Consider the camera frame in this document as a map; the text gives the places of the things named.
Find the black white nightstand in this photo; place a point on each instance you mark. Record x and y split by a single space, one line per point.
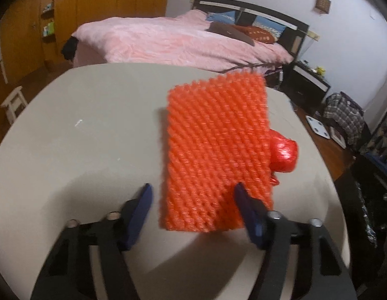
304 88

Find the black clothing on bed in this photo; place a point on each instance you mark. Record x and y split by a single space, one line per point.
69 49

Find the brown flat pillow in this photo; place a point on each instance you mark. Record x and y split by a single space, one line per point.
229 31

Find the blue pillow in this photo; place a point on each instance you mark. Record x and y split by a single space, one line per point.
274 28
228 17

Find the red plastic bag ball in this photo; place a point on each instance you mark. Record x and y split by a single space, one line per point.
284 153

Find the wooden wardrobe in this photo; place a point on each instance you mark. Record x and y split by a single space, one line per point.
33 32

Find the plaid shirt on chair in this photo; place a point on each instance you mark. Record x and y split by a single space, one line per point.
340 110

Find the small white stool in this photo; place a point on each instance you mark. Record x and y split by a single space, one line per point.
14 102

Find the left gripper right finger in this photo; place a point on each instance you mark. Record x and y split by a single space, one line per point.
320 270

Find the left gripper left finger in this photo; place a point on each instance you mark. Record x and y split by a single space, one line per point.
67 271

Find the right blue pillow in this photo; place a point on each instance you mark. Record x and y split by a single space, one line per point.
274 28

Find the red dotted pillow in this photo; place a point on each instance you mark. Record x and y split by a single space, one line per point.
257 34

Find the yellow plush toy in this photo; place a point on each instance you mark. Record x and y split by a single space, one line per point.
320 71

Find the left blue pillow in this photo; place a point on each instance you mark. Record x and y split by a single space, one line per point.
228 17

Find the bed with pink cover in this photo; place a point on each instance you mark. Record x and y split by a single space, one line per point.
183 41

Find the white framed book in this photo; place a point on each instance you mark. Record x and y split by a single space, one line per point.
337 137

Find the black bed headboard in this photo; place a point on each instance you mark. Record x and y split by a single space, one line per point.
292 37

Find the black trash bin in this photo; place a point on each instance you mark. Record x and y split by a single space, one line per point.
362 191

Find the orange bubble wrap sheet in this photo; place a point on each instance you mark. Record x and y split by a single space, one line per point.
218 137

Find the dark green curtain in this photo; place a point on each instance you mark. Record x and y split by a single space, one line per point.
376 148

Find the right wall lamp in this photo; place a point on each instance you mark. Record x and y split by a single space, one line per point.
323 6

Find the white bathroom scale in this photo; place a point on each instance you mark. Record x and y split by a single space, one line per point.
317 127

